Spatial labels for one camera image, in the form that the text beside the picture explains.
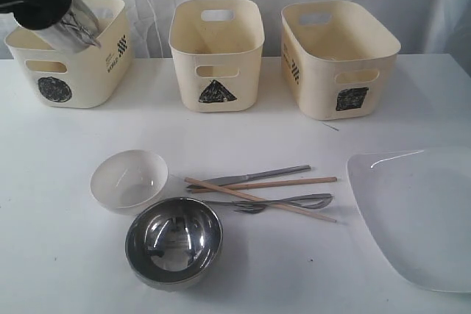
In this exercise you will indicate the steel mug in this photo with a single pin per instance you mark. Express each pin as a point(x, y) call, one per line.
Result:
point(75, 32)

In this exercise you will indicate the white ceramic bowl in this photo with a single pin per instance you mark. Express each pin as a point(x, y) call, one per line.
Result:
point(130, 181)

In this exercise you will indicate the stainless steel bowl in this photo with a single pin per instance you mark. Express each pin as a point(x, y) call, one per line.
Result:
point(172, 244)

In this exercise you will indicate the cream bin with circle mark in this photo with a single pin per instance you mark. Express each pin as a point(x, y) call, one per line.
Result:
point(83, 80)

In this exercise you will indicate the cream bin with triangle mark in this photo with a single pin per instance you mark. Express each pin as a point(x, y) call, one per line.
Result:
point(216, 47)

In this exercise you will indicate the wooden chopstick diagonal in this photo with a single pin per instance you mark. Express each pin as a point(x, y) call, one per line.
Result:
point(254, 199)

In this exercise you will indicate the steel table knife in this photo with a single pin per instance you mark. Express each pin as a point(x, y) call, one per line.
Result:
point(230, 180)

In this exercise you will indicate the steel fork short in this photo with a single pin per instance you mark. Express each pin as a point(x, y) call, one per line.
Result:
point(250, 209)

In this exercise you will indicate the cream bin with square mark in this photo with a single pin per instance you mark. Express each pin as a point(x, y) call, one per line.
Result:
point(336, 58)

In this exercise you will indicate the white square plate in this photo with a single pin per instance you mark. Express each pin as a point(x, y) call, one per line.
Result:
point(416, 206)

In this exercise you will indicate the thin wire scrap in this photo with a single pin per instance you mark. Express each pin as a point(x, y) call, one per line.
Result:
point(331, 127)

